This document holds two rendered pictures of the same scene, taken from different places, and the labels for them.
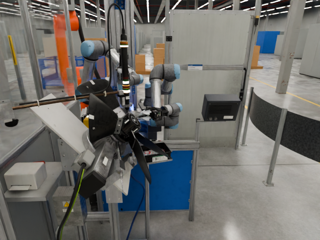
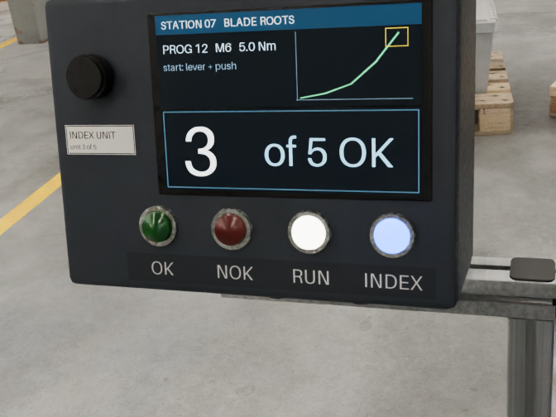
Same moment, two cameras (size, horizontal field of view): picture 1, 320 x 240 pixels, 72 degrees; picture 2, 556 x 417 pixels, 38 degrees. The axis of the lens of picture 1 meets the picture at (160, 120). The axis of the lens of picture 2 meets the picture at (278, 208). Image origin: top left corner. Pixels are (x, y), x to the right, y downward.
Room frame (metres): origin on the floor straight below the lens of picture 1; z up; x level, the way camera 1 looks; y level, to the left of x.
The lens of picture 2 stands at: (2.14, -0.28, 1.34)
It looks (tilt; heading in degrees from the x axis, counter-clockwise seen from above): 26 degrees down; 203
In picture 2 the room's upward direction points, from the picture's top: 7 degrees counter-clockwise
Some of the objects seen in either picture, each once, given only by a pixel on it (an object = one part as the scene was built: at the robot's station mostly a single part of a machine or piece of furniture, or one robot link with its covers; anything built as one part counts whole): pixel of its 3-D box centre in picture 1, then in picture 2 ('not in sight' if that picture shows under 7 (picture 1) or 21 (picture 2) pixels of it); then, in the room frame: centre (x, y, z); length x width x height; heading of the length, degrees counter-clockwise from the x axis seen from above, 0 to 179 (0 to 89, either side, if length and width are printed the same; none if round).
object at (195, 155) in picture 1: (193, 186); not in sight; (1.66, -0.31, 0.39); 0.04 x 0.04 x 0.78; 3
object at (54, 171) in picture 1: (39, 179); not in sight; (1.13, 0.75, 0.85); 0.36 x 0.24 x 0.03; 3
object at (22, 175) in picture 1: (25, 177); not in sight; (1.06, 0.77, 0.92); 0.17 x 0.16 x 0.11; 93
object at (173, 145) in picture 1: (145, 145); not in sight; (1.64, 0.12, 0.82); 0.90 x 0.04 x 0.08; 93
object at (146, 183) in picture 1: (147, 201); not in sight; (1.46, 0.10, 0.40); 0.03 x 0.03 x 0.80; 18
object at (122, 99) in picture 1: (125, 98); not in sight; (1.27, 0.21, 1.33); 0.09 x 0.07 x 0.10; 128
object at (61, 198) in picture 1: (71, 205); not in sight; (1.04, 0.53, 0.73); 0.15 x 0.09 x 0.22; 93
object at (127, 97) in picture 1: (125, 71); not in sight; (1.28, 0.20, 1.49); 0.04 x 0.04 x 0.46
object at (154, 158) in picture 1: (154, 152); not in sight; (1.48, 0.04, 0.85); 0.22 x 0.17 x 0.07; 108
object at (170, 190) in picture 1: (146, 182); not in sight; (1.64, 0.12, 0.45); 0.82 x 0.02 x 0.66; 93
